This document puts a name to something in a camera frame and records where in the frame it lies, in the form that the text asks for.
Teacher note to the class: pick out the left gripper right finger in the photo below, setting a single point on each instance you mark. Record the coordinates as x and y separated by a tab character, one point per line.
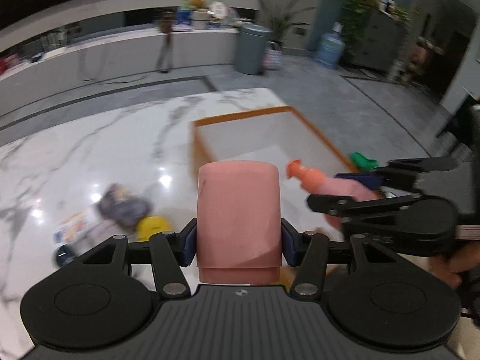
307	251

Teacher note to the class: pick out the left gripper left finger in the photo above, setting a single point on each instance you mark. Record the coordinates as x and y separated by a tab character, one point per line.
170	251

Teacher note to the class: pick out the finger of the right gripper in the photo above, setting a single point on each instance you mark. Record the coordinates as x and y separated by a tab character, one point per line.
406	216
400	173

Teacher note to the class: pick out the yellow tape measure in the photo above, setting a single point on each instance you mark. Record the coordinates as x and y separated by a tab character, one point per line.
152	225

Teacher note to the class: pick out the pink bottle orange cap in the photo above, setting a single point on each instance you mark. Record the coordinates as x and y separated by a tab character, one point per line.
314	181

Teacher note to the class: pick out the pink plastic cup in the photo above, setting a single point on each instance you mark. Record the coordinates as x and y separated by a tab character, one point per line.
238	223

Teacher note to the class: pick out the illustrated card box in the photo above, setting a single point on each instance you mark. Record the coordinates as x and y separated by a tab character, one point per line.
125	209

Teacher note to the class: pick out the white orange lotion tube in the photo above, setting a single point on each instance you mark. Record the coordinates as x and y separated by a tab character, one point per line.
72	229

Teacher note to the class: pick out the green slipper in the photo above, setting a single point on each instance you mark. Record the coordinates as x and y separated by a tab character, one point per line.
362	162

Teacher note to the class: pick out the orange white storage box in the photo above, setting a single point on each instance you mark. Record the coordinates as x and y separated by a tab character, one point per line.
275	136

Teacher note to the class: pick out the blue water jug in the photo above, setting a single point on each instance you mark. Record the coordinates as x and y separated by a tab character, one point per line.
331	47

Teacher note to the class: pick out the pink checkered bag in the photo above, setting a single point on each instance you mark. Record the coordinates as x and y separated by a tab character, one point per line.
272	56

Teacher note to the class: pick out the potted green plant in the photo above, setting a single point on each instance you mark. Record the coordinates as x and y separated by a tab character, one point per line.
281	20

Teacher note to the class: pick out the grey green trash bin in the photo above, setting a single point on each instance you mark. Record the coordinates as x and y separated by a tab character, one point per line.
250	49

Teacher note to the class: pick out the white tv console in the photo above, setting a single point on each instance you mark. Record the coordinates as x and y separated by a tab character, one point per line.
122	54

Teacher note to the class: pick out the white round fan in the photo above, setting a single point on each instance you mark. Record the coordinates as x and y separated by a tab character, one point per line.
218	10

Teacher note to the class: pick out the yellow plush toy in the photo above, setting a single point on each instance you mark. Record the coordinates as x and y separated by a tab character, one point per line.
195	5

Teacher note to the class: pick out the brown camera with strap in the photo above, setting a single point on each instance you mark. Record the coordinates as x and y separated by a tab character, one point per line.
165	60

